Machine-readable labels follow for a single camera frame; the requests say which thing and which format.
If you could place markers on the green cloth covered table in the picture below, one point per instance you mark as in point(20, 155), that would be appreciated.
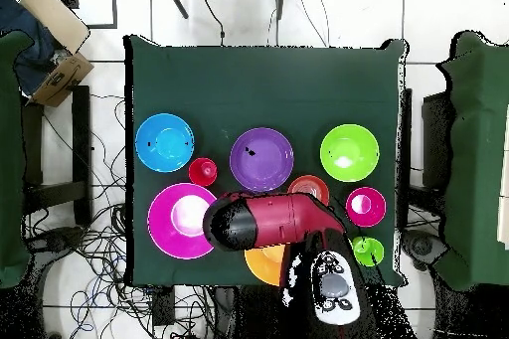
point(10, 156)
point(477, 156)

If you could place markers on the dark green tablecloth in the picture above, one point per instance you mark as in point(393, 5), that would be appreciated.
point(258, 84)

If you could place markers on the large pink bowl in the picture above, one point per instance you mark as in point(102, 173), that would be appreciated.
point(163, 219)

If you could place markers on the small orange-red bowl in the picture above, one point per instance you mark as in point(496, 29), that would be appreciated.
point(308, 183)

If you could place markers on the small crimson bowl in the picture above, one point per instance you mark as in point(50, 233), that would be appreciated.
point(366, 207)

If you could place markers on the purple bowl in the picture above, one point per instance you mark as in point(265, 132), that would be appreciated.
point(261, 159)

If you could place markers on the black tripod leg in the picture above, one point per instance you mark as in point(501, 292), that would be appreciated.
point(281, 1)
point(177, 1)

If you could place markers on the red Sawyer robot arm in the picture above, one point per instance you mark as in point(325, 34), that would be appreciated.
point(278, 219)

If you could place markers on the beige box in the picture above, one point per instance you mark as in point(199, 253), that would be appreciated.
point(55, 17)

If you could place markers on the green cup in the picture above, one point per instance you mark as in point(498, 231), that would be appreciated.
point(372, 253)

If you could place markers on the red cup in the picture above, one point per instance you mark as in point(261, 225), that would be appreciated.
point(203, 172)

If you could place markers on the black power strip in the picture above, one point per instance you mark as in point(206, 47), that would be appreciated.
point(164, 307)

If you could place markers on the black stool frame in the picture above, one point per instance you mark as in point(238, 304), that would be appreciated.
point(81, 136)

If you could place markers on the large orange bowl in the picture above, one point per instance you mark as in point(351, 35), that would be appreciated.
point(262, 266)

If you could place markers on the brown cardboard box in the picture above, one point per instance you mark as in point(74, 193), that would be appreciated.
point(59, 80)

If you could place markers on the blue bowl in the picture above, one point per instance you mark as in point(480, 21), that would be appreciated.
point(164, 142)

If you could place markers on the light green bowl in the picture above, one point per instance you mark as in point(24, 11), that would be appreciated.
point(349, 153)

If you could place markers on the dark blue cloth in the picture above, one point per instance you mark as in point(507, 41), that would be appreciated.
point(28, 52)

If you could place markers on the grey pedestal foot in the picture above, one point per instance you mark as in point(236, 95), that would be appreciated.
point(423, 247)
point(59, 239)

